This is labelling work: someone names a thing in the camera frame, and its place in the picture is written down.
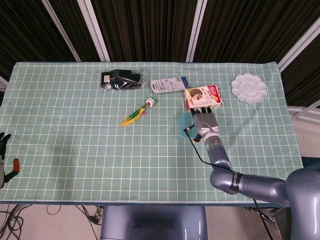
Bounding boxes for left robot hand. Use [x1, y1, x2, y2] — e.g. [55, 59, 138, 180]
[0, 132, 21, 190]

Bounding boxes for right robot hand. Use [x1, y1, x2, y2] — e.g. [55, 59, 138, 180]
[189, 106, 221, 145]

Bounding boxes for blue plastic container lid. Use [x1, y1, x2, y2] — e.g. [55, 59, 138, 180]
[179, 111, 201, 140]

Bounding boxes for red white snack carton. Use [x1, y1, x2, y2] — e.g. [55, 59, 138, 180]
[184, 84, 224, 111]

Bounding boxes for blister pack with card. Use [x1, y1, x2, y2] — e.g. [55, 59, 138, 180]
[149, 76, 190, 95]

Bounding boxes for white flower paint palette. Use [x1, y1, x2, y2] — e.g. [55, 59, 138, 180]
[230, 73, 268, 105]

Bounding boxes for yellow green feather shuttlecock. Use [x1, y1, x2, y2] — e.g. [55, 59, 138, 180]
[120, 96, 157, 128]

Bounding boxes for green white checked tablecloth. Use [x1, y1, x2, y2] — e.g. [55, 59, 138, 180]
[0, 61, 312, 205]

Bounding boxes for black gloves in plastic bag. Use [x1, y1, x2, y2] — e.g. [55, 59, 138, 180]
[100, 67, 146, 93]

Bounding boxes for white metal rod stand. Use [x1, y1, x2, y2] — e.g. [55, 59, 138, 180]
[287, 100, 320, 121]

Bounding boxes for blue denim trouser leg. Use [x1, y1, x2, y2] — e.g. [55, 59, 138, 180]
[301, 156, 320, 173]

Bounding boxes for dark brown curtain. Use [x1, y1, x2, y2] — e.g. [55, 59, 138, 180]
[0, 0, 320, 107]

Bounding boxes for grey blue robot torso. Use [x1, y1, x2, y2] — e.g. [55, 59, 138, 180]
[99, 205, 208, 240]

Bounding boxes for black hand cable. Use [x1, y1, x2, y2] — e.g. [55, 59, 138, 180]
[183, 123, 273, 240]

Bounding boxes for black floor cable bundle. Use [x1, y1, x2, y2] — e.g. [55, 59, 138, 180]
[0, 203, 33, 240]

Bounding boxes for white metal frame post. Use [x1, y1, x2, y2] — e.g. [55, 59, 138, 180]
[41, 0, 82, 63]
[186, 0, 206, 63]
[76, 0, 111, 63]
[277, 17, 320, 72]

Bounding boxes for yellow black floor cables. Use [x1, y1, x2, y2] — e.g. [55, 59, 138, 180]
[79, 204, 105, 226]

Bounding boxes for chrome wire frame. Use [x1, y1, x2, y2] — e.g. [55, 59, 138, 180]
[246, 206, 291, 223]

